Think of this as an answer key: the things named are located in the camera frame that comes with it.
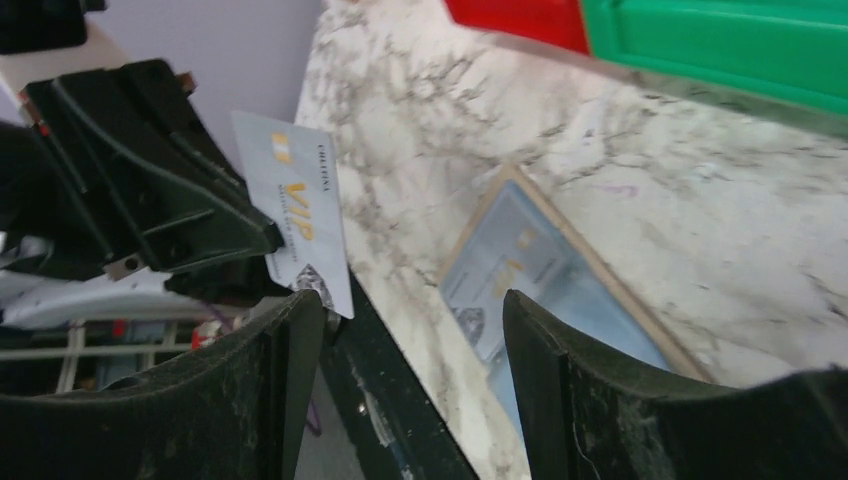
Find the left red bin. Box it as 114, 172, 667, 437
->
445, 0, 590, 55

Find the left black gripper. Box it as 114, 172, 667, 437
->
1, 59, 284, 281

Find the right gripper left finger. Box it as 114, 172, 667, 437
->
1, 290, 325, 479

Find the green bin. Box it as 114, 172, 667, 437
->
581, 0, 847, 115

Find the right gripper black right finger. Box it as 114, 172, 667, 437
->
503, 290, 847, 479

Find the beige card holder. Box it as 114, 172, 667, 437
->
437, 164, 713, 431

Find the black mounting rail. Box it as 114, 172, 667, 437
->
320, 276, 478, 479

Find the silver vip card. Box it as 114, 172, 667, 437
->
232, 111, 354, 319
439, 190, 575, 363

